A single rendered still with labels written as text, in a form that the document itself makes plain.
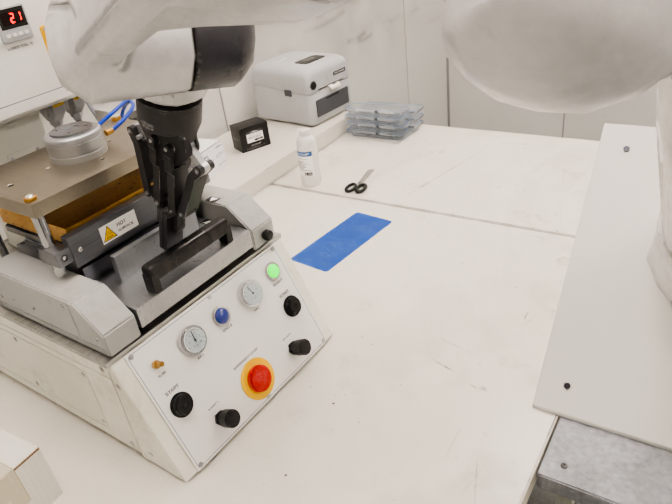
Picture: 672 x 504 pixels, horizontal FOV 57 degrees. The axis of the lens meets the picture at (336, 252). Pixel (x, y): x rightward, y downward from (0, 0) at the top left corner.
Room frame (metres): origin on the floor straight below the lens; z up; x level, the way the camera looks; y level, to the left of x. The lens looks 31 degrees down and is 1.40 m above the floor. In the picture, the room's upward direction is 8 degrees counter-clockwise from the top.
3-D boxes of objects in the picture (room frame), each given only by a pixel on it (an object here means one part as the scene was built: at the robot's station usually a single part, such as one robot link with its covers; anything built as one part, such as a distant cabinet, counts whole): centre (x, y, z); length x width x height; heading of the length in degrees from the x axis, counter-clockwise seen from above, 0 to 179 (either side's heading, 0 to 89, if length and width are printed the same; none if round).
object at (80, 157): (0.89, 0.36, 1.08); 0.31 x 0.24 x 0.13; 142
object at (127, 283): (0.82, 0.31, 0.97); 0.30 x 0.22 x 0.08; 52
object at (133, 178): (0.86, 0.34, 1.07); 0.22 x 0.17 x 0.10; 142
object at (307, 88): (1.87, 0.03, 0.88); 0.25 x 0.20 x 0.17; 48
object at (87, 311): (0.70, 0.38, 0.96); 0.25 x 0.05 x 0.07; 52
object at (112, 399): (0.86, 0.33, 0.84); 0.53 x 0.37 x 0.17; 52
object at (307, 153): (1.44, 0.04, 0.82); 0.05 x 0.05 x 0.14
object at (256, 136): (1.64, 0.19, 0.83); 0.09 x 0.06 x 0.07; 120
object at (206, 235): (0.74, 0.20, 0.99); 0.15 x 0.02 x 0.04; 142
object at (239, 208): (0.91, 0.20, 0.96); 0.26 x 0.05 x 0.07; 52
